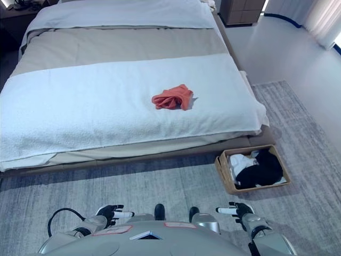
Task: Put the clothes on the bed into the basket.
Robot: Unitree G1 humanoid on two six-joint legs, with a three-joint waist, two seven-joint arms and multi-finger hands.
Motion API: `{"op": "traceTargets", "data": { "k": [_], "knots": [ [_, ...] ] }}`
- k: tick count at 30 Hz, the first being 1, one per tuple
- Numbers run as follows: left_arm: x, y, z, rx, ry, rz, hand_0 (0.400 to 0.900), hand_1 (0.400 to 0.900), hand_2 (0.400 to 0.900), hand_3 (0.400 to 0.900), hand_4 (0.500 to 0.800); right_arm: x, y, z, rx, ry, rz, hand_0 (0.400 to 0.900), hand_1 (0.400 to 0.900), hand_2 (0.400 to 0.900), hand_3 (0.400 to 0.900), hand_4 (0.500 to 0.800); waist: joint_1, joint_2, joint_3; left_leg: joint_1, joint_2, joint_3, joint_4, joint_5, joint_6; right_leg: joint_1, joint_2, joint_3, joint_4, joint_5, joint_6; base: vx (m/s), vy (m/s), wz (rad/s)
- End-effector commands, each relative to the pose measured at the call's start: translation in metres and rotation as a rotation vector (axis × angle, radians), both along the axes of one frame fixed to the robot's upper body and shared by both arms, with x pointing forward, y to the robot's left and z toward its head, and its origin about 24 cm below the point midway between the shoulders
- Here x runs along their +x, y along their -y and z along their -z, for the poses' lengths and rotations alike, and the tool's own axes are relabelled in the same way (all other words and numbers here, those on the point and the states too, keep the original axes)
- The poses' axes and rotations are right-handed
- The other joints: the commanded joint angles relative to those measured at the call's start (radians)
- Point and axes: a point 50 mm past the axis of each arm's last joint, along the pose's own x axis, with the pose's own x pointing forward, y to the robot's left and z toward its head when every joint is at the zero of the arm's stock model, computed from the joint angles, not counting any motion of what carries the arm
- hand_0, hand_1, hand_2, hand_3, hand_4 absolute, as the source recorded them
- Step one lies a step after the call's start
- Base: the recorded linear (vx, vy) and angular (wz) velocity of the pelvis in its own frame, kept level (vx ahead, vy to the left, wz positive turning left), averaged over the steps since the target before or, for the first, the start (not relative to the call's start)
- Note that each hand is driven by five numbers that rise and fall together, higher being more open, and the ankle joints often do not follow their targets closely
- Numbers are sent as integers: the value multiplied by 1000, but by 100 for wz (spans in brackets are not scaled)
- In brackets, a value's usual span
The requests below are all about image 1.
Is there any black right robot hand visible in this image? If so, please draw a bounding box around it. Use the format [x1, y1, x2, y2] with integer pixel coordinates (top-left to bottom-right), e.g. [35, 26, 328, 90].
[216, 202, 254, 223]

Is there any wicker laundry basket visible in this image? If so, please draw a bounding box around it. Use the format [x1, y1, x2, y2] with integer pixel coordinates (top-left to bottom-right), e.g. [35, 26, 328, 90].
[214, 145, 291, 195]

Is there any orange garment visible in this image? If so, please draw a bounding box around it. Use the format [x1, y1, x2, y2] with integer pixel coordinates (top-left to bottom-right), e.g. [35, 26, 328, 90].
[151, 84, 194, 111]

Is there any beige duvet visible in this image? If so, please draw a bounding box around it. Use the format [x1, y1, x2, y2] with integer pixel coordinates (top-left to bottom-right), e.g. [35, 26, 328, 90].
[0, 25, 267, 171]

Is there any silver left robot leg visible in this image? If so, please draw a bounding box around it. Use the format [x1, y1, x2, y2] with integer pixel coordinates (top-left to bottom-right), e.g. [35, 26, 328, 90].
[127, 203, 166, 223]

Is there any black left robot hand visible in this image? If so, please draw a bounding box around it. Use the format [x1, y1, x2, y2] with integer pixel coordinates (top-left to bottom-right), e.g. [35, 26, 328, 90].
[95, 204, 135, 228]

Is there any white terry blanket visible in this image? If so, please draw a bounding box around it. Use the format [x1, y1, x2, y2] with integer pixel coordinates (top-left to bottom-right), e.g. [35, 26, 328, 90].
[0, 53, 270, 171]

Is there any white smooth bed cover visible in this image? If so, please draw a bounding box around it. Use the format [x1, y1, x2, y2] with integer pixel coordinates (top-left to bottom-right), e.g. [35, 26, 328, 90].
[20, 0, 216, 51]

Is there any brown wooden nightstand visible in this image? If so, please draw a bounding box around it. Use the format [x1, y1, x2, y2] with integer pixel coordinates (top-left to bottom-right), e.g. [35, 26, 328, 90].
[221, 0, 267, 27]

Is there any white curtain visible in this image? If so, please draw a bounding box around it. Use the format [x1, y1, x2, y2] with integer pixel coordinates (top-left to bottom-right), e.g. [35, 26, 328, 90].
[303, 0, 341, 50]

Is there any robot legs and torso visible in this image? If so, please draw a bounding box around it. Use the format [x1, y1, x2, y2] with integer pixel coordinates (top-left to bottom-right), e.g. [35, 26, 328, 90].
[0, 81, 341, 256]

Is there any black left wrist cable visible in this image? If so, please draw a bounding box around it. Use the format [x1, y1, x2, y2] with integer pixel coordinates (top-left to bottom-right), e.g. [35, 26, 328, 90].
[47, 207, 88, 238]

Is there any white garment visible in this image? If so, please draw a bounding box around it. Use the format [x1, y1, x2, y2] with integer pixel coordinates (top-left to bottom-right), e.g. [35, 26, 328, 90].
[229, 150, 290, 187]

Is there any dark wooden side desk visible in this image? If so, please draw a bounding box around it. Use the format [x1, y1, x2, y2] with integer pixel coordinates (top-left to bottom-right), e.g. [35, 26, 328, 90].
[0, 0, 62, 35]

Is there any silver right robot leg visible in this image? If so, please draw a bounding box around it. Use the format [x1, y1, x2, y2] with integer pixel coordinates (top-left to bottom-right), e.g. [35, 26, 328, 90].
[188, 206, 221, 235]

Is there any low upholstered bed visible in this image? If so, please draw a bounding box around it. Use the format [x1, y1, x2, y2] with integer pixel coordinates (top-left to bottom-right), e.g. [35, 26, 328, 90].
[0, 0, 275, 178]

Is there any silver robot leg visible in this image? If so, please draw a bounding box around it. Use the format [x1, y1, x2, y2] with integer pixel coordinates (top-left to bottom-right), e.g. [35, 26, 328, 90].
[188, 206, 221, 235]
[127, 203, 166, 223]

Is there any silver robot torso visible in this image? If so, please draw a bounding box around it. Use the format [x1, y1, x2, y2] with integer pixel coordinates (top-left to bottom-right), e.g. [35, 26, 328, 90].
[37, 213, 267, 256]

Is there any blue curved floor strip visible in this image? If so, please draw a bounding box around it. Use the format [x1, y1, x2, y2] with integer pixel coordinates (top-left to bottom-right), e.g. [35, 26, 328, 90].
[263, 12, 302, 29]

